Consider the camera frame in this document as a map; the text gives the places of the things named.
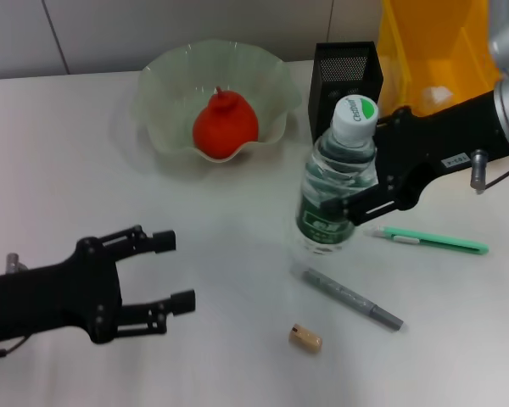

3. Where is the white paper ball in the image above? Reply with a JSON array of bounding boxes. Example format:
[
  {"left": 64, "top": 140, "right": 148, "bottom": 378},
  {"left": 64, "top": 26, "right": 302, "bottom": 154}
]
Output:
[{"left": 422, "top": 86, "right": 455, "bottom": 112}]

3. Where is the yellow plastic bin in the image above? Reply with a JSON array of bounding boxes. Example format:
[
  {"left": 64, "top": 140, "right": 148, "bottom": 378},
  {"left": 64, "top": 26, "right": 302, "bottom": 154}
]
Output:
[{"left": 377, "top": 0, "right": 508, "bottom": 118}]

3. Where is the small beige cork piece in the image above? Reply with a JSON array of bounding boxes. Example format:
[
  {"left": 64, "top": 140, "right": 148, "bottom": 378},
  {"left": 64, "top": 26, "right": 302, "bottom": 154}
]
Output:
[{"left": 288, "top": 324, "right": 324, "bottom": 352}]

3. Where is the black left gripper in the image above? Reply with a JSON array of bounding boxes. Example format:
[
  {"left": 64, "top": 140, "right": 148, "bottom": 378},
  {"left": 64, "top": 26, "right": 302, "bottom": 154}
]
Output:
[{"left": 0, "top": 225, "right": 177, "bottom": 345}]

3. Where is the pale green glass fruit bowl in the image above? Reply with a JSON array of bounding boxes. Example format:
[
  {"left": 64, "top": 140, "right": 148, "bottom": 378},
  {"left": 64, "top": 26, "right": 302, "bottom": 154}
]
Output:
[{"left": 131, "top": 40, "right": 303, "bottom": 166}]

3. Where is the grey marker pen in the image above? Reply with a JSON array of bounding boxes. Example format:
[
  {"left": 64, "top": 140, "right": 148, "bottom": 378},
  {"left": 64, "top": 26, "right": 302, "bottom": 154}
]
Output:
[{"left": 301, "top": 266, "right": 405, "bottom": 332}]

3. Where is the black mesh pen holder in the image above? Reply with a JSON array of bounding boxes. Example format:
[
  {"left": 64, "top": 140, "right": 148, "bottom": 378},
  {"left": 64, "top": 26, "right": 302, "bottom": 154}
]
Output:
[{"left": 308, "top": 41, "right": 384, "bottom": 145}]

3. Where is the red-orange orange fruit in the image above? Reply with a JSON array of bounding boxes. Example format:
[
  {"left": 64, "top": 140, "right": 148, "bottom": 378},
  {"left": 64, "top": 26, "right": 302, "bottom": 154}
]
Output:
[{"left": 193, "top": 86, "right": 260, "bottom": 161}]

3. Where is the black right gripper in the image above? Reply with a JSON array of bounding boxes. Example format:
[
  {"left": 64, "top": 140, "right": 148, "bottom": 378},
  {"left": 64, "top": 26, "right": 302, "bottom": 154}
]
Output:
[{"left": 322, "top": 91, "right": 509, "bottom": 228}]

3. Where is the clear green-label water bottle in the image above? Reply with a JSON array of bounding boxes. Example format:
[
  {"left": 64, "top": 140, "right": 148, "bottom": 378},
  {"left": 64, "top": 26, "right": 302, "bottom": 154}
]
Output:
[{"left": 295, "top": 95, "right": 382, "bottom": 258}]

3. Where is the green white pen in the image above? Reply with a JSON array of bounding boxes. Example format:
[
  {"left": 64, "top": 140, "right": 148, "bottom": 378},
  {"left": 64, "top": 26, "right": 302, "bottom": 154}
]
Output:
[{"left": 364, "top": 225, "right": 489, "bottom": 256}]

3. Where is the right gripper cable with plug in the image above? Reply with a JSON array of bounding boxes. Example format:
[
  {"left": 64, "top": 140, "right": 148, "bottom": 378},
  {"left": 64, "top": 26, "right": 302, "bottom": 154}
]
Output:
[{"left": 469, "top": 148, "right": 509, "bottom": 195}]

